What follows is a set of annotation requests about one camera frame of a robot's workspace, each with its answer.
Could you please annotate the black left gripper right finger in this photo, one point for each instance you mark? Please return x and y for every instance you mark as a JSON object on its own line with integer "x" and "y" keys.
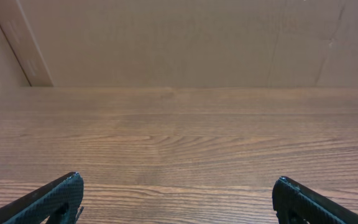
{"x": 296, "y": 204}

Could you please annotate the cardboard backdrop panel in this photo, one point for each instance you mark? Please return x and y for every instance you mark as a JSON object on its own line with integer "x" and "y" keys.
{"x": 185, "y": 44}

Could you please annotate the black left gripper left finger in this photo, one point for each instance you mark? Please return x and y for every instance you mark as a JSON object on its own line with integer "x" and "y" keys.
{"x": 56, "y": 202}

